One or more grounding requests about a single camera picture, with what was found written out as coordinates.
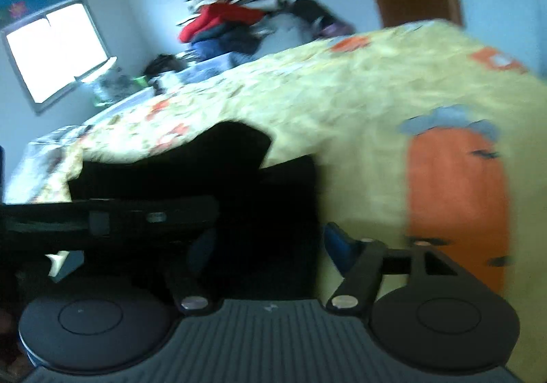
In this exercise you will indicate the green plastic chair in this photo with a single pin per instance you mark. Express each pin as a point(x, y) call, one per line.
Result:
point(140, 81)

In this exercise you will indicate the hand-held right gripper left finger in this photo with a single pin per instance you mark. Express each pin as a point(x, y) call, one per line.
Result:
point(206, 248)

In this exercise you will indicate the black backpack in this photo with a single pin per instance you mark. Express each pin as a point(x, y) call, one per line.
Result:
point(312, 13)

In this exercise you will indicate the black pants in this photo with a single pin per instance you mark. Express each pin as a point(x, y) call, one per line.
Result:
point(273, 203)

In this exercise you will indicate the blue checkered blanket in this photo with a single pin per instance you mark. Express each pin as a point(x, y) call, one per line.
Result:
point(209, 65)

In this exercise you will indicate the grey floral pillow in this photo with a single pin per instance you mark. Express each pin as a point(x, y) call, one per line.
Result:
point(113, 84)

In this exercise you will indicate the grey framed window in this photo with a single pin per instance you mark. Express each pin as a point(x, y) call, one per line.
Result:
point(55, 52)

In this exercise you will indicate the purple bag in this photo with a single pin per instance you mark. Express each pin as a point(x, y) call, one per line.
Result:
point(337, 29)

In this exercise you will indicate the dark bag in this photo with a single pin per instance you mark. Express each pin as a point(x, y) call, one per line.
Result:
point(164, 65)

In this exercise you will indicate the white grey quilt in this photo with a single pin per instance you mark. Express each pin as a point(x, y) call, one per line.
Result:
point(38, 161)

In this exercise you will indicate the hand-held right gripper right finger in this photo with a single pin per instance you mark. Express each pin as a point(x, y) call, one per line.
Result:
point(337, 246)

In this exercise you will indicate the yellow printed bed sheet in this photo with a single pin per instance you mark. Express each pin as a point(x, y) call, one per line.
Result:
point(363, 88)

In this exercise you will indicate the pile of clothes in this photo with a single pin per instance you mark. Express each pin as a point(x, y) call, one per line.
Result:
point(222, 20)

